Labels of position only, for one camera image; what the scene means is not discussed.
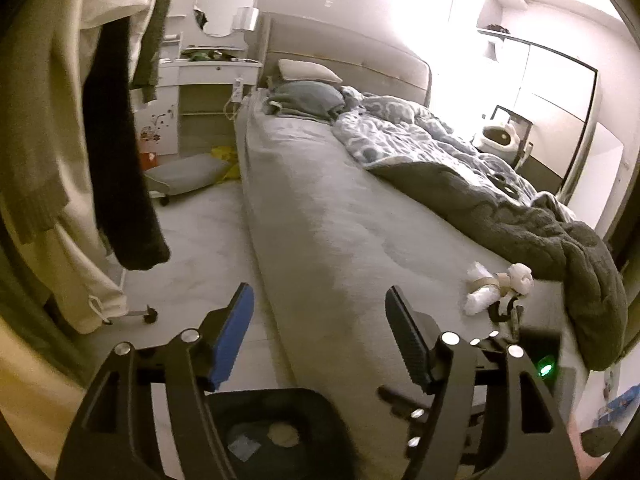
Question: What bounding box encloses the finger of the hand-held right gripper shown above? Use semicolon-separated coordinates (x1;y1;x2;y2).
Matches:
487;296;523;341

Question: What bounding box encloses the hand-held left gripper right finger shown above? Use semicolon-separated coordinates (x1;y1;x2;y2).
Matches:
377;285;583;480

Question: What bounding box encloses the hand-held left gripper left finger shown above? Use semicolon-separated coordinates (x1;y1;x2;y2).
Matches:
55;282;256;480

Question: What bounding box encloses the black waste bin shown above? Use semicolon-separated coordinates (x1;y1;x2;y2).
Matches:
205;387;361;480

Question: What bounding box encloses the person's right forearm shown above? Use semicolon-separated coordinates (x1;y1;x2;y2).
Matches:
565;425;626;480

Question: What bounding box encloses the blue printed item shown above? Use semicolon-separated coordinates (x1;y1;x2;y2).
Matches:
600;390;633;421

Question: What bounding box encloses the white garment rack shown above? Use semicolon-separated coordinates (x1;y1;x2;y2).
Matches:
107;305;158;325

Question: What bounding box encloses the round white tissue wad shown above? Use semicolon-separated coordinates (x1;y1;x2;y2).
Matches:
267;422;301;447

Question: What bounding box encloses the pale blue packet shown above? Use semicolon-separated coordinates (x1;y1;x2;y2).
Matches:
227;435;261;461

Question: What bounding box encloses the grey bed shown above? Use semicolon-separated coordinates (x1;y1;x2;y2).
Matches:
234;12;631;411

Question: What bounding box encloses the grey floor cushion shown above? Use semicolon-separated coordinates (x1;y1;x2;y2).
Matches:
145;154;228;206

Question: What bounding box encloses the yellow bag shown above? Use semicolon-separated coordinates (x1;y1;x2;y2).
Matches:
210;146;241;181

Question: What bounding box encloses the white rounded appliance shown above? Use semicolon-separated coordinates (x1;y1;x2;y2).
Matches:
472;105;533;161

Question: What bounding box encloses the blue patterned duvet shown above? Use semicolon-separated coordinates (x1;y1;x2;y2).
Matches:
332;85;628;371

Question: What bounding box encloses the black hanging garment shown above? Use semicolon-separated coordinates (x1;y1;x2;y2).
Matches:
82;15;171;271

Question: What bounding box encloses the mirrored sliding wardrobe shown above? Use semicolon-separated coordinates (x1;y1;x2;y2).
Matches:
475;27;626;221

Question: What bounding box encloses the yellow curtain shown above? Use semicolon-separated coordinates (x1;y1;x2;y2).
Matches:
0;310;91;466

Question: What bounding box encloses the grey pillow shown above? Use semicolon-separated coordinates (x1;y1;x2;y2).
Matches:
267;81;346;121

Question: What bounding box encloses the white vanity desk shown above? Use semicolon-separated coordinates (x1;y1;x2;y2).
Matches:
132;30;263;161

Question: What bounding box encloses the cream pillow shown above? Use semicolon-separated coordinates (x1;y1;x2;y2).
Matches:
277;58;343;85

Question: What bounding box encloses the green desk clutter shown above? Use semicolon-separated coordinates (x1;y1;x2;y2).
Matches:
182;47;248;63

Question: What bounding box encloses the beige sweater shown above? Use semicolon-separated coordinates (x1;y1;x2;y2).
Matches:
0;0;96;233

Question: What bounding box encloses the olive hanging garment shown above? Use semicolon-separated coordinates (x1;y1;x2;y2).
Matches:
131;0;178;103

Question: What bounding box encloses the silver lamp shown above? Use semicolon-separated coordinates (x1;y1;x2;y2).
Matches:
232;6;260;33

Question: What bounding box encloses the round mirror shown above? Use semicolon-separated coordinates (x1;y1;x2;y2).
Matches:
192;0;257;38

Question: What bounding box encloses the white charger with cable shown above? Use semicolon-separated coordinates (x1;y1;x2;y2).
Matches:
222;77;246;121

